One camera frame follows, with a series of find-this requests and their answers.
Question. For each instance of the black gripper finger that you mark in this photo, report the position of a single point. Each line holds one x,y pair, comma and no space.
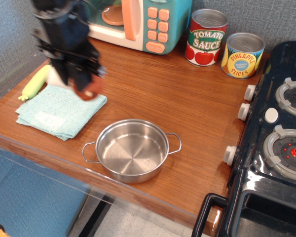
81,78
60,68

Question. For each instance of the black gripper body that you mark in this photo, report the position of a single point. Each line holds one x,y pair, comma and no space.
64,35

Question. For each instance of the brown white plush mushroom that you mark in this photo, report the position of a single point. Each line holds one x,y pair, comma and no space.
90,92

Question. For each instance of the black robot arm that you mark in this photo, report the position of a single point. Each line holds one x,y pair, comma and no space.
59,4

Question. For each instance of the stainless steel pot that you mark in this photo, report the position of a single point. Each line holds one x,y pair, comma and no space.
132,151

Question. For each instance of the light blue folded cloth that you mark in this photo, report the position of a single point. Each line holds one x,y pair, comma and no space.
59,112

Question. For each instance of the orange toy plate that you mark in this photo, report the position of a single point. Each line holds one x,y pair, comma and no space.
112,15

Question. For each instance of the teal toy microwave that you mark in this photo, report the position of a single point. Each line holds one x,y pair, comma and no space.
153,26

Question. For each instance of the tomato sauce can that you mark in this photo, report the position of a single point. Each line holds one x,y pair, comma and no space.
206,33

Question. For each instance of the pineapple slices can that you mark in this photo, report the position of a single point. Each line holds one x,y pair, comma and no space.
242,55

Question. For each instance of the black toy stove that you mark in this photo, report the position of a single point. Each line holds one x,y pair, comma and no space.
261,200

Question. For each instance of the yellow-green handled metal spoon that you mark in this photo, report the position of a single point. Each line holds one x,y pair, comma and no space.
35,84

